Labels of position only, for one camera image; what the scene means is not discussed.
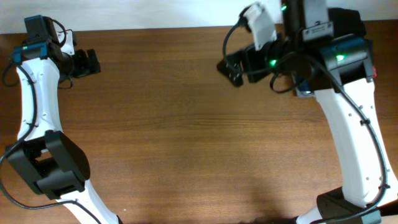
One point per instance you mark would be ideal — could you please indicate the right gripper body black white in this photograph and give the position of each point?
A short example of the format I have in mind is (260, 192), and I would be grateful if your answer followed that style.
(272, 55)

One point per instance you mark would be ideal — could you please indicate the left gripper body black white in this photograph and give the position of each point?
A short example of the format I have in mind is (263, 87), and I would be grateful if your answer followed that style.
(66, 68)

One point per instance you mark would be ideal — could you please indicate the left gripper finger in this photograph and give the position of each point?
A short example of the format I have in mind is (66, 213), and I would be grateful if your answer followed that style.
(94, 65)
(81, 64)

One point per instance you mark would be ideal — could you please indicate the black t-shirt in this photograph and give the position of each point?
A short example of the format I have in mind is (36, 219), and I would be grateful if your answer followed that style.
(346, 22)

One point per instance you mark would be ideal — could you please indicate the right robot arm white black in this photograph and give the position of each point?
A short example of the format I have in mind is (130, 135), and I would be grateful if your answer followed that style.
(326, 52)

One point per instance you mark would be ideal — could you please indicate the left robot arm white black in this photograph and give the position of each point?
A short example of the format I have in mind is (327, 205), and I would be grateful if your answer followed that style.
(49, 162)

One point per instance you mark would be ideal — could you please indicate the navy folded garment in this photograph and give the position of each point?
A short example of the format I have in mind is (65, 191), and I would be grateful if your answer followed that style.
(301, 83)

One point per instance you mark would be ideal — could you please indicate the grey folded garment bottom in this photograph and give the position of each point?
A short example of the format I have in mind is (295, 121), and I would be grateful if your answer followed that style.
(304, 93)

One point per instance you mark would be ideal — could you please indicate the red folded garment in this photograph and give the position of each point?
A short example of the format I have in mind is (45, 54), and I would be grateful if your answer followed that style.
(374, 72)

